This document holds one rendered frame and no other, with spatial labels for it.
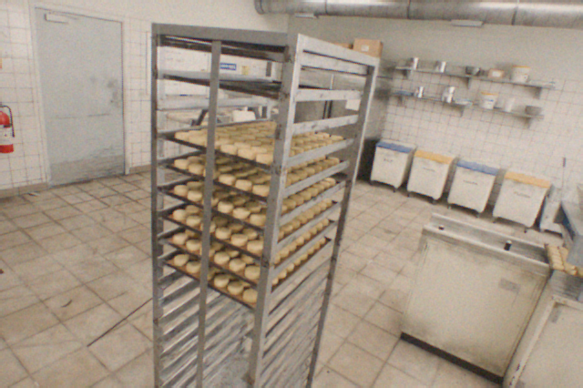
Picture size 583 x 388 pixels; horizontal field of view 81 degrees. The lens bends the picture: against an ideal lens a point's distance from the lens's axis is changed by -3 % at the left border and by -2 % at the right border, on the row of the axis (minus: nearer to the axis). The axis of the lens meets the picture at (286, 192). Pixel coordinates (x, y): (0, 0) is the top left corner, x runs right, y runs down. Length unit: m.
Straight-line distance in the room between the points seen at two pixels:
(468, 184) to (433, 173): 0.53
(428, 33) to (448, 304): 4.83
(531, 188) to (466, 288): 3.38
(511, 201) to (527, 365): 3.54
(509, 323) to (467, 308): 0.24
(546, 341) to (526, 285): 0.30
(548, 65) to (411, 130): 2.10
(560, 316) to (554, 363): 0.29
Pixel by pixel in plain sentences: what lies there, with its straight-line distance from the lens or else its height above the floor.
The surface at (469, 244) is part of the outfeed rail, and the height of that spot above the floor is 0.88.
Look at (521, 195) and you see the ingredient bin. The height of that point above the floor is 0.52.
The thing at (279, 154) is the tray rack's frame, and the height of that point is 1.54.
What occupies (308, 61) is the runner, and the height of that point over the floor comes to 1.77.
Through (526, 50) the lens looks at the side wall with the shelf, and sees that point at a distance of 6.30.
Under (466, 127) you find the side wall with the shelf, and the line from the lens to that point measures 6.33.
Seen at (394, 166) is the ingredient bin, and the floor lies 0.45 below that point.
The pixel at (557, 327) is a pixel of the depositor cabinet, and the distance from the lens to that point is 2.39.
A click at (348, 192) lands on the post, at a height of 1.29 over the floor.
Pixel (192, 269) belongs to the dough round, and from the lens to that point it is 1.26.
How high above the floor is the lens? 1.75
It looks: 20 degrees down
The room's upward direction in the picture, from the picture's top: 8 degrees clockwise
